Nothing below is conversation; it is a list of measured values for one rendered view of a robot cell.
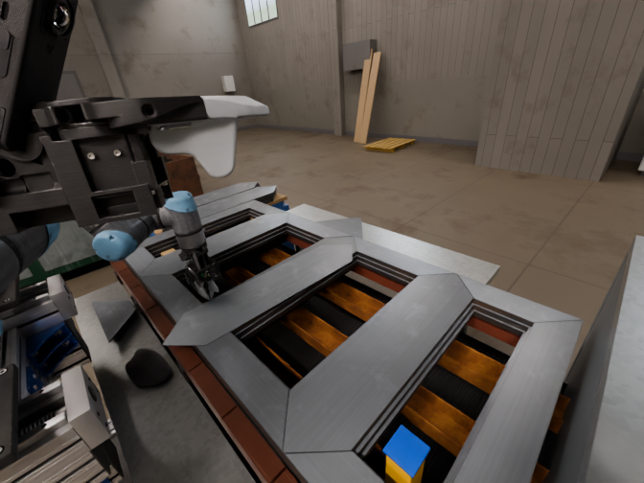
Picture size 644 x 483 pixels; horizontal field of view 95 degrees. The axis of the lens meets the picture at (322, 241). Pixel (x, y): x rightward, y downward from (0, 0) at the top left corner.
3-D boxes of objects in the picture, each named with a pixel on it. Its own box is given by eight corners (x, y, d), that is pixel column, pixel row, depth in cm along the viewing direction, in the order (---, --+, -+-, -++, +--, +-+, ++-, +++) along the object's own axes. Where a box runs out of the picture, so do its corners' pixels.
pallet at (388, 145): (389, 153, 614) (389, 149, 609) (361, 150, 662) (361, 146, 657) (417, 143, 680) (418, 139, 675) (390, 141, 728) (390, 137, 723)
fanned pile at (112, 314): (122, 289, 138) (119, 283, 136) (149, 331, 113) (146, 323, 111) (91, 303, 131) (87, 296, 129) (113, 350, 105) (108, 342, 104)
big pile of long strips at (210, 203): (254, 186, 227) (252, 178, 224) (287, 195, 201) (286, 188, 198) (144, 222, 180) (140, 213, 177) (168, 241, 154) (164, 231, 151)
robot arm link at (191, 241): (171, 232, 84) (197, 222, 89) (175, 245, 87) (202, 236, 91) (181, 240, 80) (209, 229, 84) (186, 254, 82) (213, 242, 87)
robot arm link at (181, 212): (166, 191, 82) (196, 188, 82) (177, 226, 88) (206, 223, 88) (153, 200, 75) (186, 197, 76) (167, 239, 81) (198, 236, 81)
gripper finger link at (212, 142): (277, 167, 27) (169, 183, 25) (265, 94, 25) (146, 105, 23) (283, 170, 24) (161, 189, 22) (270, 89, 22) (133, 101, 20)
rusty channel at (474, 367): (236, 234, 182) (234, 226, 180) (572, 415, 75) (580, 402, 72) (224, 239, 178) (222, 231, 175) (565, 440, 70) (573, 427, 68)
